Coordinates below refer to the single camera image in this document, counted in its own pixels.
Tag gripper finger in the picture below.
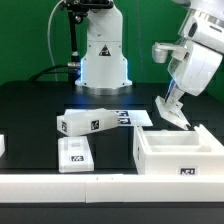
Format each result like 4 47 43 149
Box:
165 86 184 106

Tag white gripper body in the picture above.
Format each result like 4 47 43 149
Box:
168 40 223 96

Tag white cabinet body box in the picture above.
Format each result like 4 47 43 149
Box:
133 124 224 176

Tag white cabinet top block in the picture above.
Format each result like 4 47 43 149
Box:
57 108 118 137

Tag white base sheet with tags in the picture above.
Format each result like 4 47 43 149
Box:
65 109 152 127

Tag white left fence block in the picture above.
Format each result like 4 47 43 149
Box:
0 134 5 157

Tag white front fence bar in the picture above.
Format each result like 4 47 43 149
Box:
0 174 224 203

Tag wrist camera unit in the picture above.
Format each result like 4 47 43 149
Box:
152 42 188 63

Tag black cable bundle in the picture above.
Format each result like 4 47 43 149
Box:
28 64 73 82

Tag grey thin cable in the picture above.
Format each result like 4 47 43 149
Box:
46 0 66 82

